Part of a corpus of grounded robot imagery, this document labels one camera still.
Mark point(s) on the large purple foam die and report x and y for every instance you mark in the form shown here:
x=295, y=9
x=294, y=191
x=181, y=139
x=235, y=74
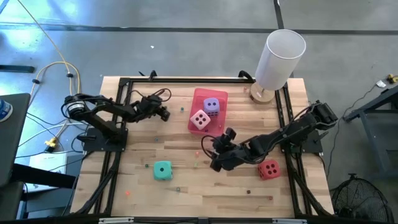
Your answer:
x=207, y=109

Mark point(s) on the black floor fan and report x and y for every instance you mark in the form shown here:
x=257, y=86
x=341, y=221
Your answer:
x=357, y=199

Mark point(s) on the black flat bar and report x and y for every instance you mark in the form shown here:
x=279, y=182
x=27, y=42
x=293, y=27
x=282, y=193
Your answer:
x=15, y=68

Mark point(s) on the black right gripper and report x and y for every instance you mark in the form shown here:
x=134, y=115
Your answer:
x=231, y=155

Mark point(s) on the small white tag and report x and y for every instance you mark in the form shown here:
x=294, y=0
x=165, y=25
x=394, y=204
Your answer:
x=381, y=83

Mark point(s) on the pink translucent plastic bin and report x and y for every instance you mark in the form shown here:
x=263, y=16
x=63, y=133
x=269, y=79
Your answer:
x=194, y=96

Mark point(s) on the large pink foam die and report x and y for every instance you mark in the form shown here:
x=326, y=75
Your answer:
x=195, y=124

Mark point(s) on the black side desk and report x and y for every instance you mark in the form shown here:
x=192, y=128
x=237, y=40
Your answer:
x=12, y=140

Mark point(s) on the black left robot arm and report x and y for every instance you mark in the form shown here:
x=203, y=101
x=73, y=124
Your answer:
x=112, y=105

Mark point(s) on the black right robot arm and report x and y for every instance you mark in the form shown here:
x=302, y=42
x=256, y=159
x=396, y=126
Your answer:
x=289, y=132

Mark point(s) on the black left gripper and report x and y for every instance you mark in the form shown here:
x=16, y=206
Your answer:
x=147, y=105

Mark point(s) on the dark grey metal stand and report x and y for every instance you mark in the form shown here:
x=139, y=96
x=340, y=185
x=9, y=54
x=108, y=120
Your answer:
x=385, y=140

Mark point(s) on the blue and white can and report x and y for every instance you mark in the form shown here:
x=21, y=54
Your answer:
x=4, y=109

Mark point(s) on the large teal foam die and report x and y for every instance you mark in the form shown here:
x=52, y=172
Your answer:
x=166, y=175

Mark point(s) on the small yellow tool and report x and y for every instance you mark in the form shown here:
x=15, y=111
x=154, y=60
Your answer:
x=392, y=78

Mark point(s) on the black aluminium table frame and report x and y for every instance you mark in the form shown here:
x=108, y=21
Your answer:
x=186, y=80

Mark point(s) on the white shade table lamp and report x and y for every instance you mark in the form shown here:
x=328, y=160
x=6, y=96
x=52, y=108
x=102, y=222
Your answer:
x=280, y=56

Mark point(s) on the black table clamp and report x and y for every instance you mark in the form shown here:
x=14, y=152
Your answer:
x=245, y=74
x=152, y=74

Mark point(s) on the large red foam die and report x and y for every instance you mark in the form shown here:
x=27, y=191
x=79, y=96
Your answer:
x=264, y=175

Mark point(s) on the silver metal bracket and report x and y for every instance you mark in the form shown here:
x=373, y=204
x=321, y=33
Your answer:
x=116, y=220
x=289, y=221

